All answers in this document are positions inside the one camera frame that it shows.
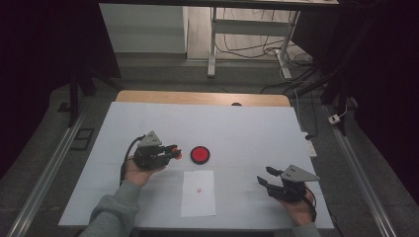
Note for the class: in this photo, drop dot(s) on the person's left hand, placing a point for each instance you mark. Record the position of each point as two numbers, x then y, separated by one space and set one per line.
140 176

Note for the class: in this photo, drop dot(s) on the white metal frame stand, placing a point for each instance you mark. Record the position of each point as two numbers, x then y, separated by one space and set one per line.
263 49

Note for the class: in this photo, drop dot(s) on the aluminium floor rail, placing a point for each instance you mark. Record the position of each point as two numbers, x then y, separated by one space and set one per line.
42 177
362 177

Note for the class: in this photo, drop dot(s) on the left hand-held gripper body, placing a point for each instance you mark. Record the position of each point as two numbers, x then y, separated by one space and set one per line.
150 156

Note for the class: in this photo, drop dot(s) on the dark curtain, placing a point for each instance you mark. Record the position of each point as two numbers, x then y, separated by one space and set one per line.
385 82
39 49

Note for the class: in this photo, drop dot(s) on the person's right hand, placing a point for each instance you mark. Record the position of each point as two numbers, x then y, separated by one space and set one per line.
301 212

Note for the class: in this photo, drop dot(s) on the white cabinet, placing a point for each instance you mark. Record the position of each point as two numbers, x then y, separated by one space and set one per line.
145 29

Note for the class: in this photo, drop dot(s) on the large white table cover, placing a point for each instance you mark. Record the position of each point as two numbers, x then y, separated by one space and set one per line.
247 131

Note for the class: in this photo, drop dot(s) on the orange stamp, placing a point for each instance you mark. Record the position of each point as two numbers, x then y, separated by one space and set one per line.
178 154

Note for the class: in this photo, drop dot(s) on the white paper sheet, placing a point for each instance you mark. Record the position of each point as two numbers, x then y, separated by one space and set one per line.
198 194

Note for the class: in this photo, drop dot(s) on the black tripod stand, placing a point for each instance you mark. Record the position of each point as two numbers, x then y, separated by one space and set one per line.
332 89

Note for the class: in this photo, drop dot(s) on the dark table grommet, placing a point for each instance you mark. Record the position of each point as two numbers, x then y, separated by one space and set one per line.
236 104

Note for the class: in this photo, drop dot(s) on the white-legged desk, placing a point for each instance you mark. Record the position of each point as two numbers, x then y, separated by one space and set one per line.
212 39

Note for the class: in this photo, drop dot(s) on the wooden table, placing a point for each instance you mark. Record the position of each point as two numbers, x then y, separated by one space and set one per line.
197 98

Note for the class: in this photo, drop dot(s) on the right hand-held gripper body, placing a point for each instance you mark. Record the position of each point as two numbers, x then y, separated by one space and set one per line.
293 186

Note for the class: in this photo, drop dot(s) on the round black red ink pad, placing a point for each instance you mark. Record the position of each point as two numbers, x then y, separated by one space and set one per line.
200 155

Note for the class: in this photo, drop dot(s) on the small white plug adapter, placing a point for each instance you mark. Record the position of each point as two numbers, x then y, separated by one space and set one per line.
334 119

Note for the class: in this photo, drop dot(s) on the white power strip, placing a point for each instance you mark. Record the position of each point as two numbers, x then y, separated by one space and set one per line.
310 146

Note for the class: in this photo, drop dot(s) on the black floor plate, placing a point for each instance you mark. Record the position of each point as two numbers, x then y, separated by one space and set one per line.
82 139

